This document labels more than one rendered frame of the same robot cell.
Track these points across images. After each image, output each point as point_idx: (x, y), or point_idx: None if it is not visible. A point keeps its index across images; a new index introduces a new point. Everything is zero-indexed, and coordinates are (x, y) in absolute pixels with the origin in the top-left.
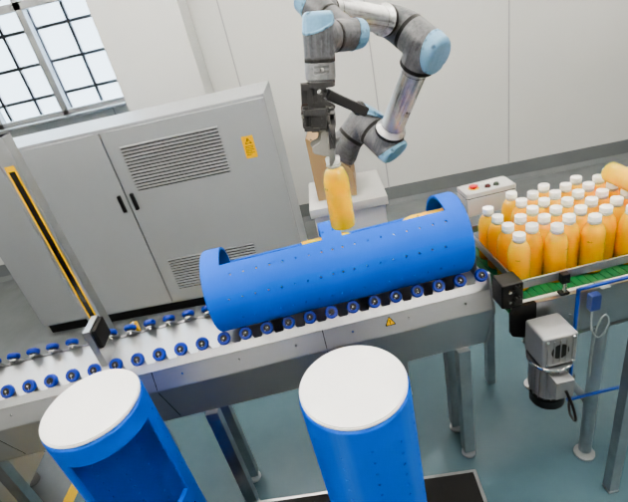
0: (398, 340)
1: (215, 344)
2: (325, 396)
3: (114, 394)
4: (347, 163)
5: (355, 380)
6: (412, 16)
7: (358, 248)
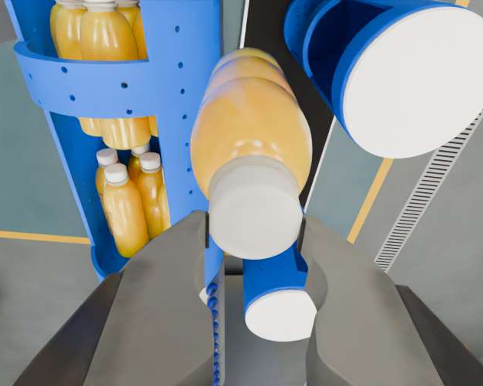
0: None
1: None
2: (418, 130)
3: (287, 306)
4: None
5: (420, 89)
6: None
7: (189, 21)
